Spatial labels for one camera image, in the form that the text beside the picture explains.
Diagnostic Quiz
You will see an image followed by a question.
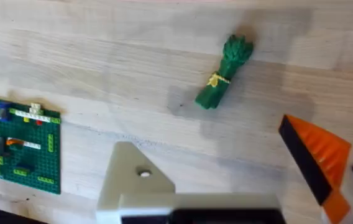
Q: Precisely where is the bare white left gripper left finger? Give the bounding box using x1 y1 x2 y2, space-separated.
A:
95 141 177 224

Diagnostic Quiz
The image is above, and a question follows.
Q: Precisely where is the white orange left gripper right finger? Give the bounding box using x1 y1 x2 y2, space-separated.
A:
278 114 353 224

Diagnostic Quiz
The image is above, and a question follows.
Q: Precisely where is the green board with toy blocks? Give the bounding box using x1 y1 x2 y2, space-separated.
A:
0 95 62 195

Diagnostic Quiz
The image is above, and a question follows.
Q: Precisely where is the green toy asparagus bundle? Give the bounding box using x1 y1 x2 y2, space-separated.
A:
195 34 254 110

